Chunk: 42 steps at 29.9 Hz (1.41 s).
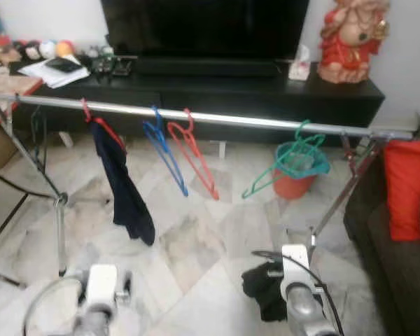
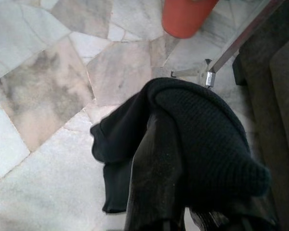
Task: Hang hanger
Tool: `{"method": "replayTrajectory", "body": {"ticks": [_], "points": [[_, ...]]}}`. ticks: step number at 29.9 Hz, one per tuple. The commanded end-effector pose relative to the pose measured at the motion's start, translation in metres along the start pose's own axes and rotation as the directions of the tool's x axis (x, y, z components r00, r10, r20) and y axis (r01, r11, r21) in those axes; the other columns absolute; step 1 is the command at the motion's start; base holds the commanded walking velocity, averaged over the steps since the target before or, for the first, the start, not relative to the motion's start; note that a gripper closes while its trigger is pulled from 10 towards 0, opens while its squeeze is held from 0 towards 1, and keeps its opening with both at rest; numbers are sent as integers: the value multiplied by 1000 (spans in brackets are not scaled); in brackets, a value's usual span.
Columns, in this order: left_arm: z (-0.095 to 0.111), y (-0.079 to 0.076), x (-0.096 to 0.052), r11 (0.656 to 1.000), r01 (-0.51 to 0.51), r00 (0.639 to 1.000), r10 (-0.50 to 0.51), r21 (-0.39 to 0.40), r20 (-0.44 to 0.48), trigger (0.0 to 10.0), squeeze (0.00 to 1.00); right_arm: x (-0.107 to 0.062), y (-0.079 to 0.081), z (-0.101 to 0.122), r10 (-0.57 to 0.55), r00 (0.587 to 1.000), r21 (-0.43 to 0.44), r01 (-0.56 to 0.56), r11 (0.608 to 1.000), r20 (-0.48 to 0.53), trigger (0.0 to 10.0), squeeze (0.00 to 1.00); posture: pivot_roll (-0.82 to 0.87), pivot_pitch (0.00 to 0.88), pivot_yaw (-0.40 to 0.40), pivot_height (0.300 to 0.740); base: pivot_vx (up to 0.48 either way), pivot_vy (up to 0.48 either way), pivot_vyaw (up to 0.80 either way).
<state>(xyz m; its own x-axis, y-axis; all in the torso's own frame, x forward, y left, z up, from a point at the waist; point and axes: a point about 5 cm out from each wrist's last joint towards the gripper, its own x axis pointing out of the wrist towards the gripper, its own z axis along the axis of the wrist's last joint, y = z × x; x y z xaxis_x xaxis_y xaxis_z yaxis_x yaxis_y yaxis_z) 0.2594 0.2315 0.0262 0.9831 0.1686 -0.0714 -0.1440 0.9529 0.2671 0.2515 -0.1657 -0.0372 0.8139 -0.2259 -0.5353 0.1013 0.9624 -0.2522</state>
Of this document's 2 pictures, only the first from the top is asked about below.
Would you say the black garment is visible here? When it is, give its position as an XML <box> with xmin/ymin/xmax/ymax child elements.
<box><xmin>241</xmin><ymin>260</ymin><xmax>289</xmax><ymax>323</ymax></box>

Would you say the blue plastic hanger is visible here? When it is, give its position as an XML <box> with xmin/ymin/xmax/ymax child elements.
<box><xmin>142</xmin><ymin>106</ymin><xmax>190</xmax><ymax>198</ymax></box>

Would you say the green plastic hanger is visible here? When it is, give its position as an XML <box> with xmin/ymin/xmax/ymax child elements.
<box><xmin>241</xmin><ymin>120</ymin><xmax>328</xmax><ymax>200</ymax></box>

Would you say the red plastic hanger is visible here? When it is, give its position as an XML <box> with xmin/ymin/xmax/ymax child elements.
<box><xmin>167</xmin><ymin>108</ymin><xmax>220</xmax><ymax>202</ymax></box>
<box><xmin>80</xmin><ymin>98</ymin><xmax>127</xmax><ymax>151</ymax></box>

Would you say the red cushion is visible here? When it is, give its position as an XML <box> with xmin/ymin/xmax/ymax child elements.
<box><xmin>383</xmin><ymin>139</ymin><xmax>420</xmax><ymax>242</ymax></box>

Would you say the dark grey fabric sofa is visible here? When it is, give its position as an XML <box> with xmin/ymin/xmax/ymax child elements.
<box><xmin>343</xmin><ymin>150</ymin><xmax>420</xmax><ymax>336</ymax></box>

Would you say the orange bin with teal liner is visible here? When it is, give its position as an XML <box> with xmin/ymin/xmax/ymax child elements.
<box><xmin>273</xmin><ymin>142</ymin><xmax>331</xmax><ymax>200</ymax></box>

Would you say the red laughing figurine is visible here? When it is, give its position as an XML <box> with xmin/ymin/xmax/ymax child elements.
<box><xmin>316</xmin><ymin>0</ymin><xmax>391</xmax><ymax>85</ymax></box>

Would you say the white tissue box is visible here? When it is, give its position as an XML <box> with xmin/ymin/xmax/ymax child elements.
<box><xmin>288</xmin><ymin>45</ymin><xmax>312</xmax><ymax>81</ymax></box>

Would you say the black television console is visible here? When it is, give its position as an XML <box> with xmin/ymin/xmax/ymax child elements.
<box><xmin>7</xmin><ymin>59</ymin><xmax>386</xmax><ymax>144</ymax></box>

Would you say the silver metal clothes rack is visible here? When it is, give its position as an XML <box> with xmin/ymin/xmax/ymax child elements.
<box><xmin>0</xmin><ymin>93</ymin><xmax>415</xmax><ymax>277</ymax></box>

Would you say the black soundbar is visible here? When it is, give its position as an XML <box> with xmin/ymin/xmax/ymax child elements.
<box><xmin>135</xmin><ymin>57</ymin><xmax>281</xmax><ymax>78</ymax></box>

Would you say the black flat television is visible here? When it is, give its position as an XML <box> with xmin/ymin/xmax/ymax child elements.
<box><xmin>100</xmin><ymin>0</ymin><xmax>310</xmax><ymax>60</ymax></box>

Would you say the navy blue garment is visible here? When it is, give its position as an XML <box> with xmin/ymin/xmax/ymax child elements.
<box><xmin>90</xmin><ymin>119</ymin><xmax>157</xmax><ymax>247</ymax></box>

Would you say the black wallet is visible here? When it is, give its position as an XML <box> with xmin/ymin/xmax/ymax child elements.
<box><xmin>43</xmin><ymin>57</ymin><xmax>83</xmax><ymax>74</ymax></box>

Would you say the orange plush ball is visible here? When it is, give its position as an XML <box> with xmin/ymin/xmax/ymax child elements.
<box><xmin>55</xmin><ymin>40</ymin><xmax>76</xmax><ymax>58</ymax></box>

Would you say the white plush ball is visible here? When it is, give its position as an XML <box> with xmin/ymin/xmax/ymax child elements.
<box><xmin>40</xmin><ymin>41</ymin><xmax>57</xmax><ymax>59</ymax></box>

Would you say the white paper stack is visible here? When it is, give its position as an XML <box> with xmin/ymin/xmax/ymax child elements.
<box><xmin>17</xmin><ymin>59</ymin><xmax>90</xmax><ymax>90</ymax></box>

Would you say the dark plush toy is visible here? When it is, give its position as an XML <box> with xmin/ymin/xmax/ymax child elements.
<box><xmin>14</xmin><ymin>41</ymin><xmax>43</xmax><ymax>62</ymax></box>

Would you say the folding table with red edge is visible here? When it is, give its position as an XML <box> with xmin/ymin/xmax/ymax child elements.
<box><xmin>0</xmin><ymin>73</ymin><xmax>43</xmax><ymax>134</ymax></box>

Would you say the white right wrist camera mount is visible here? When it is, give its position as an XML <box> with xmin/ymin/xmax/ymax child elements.
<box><xmin>280</xmin><ymin>244</ymin><xmax>314</xmax><ymax>291</ymax></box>

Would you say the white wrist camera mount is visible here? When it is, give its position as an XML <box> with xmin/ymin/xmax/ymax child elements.
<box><xmin>86</xmin><ymin>264</ymin><xmax>120</xmax><ymax>312</ymax></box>
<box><xmin>280</xmin><ymin>244</ymin><xmax>314</xmax><ymax>291</ymax></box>

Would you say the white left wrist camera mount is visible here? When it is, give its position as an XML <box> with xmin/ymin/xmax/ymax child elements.
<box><xmin>86</xmin><ymin>264</ymin><xmax>120</xmax><ymax>312</ymax></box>

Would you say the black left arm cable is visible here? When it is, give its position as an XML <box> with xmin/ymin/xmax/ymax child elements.
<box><xmin>22</xmin><ymin>273</ymin><xmax>92</xmax><ymax>336</ymax></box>

